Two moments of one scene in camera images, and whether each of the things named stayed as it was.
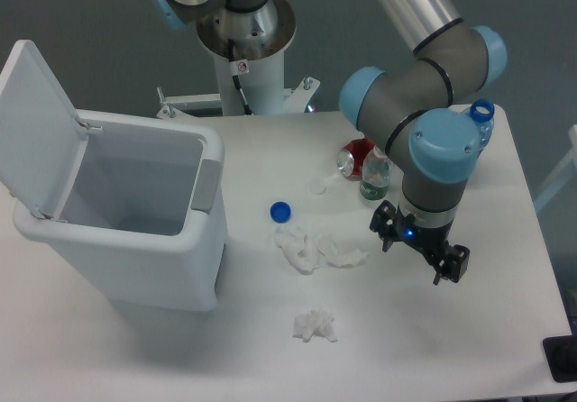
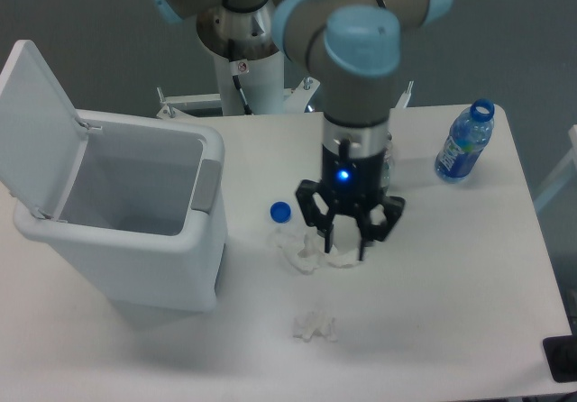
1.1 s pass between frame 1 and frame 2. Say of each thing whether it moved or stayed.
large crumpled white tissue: stayed
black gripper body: moved
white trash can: stayed
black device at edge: stayed
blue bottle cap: stayed
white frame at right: stayed
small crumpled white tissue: stayed
